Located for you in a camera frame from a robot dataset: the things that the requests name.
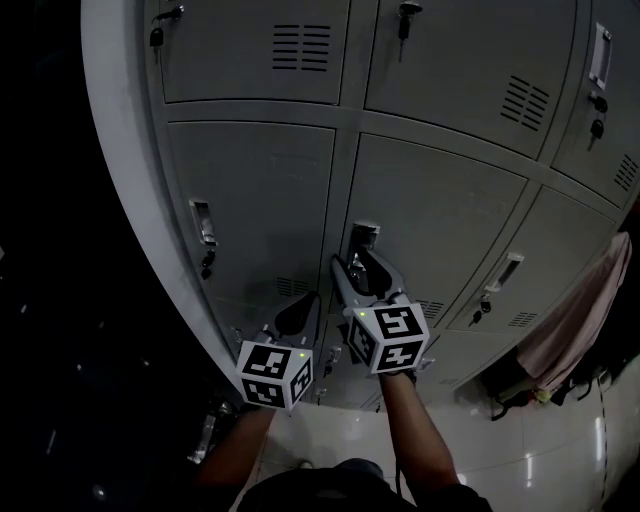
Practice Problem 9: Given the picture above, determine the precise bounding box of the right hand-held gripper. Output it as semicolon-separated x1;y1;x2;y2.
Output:
330;246;432;376

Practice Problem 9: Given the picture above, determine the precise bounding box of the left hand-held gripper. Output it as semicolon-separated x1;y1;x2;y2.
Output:
235;291;324;412

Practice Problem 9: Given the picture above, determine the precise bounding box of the grey metal locker door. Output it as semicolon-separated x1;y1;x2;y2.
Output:
327;132;530;332

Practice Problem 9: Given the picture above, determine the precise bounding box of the grey metal locker cabinet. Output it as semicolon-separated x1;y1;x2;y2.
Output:
142;0;640;414

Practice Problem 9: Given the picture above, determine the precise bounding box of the person's left forearm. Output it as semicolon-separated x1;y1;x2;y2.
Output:
192;407;277;490

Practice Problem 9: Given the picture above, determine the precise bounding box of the person's right forearm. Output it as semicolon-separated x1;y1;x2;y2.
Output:
378;372;462;495

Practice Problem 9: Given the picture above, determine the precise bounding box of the silver metal door fitting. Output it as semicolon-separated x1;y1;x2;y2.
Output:
187;399;222;464

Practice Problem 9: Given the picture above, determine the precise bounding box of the person's dark top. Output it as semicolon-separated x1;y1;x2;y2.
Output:
234;457;496;512

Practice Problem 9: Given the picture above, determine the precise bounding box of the pink hanging jacket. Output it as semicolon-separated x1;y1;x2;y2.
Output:
517;232;634;381

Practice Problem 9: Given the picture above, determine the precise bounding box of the dark glass door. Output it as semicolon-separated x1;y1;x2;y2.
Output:
0;0;236;512

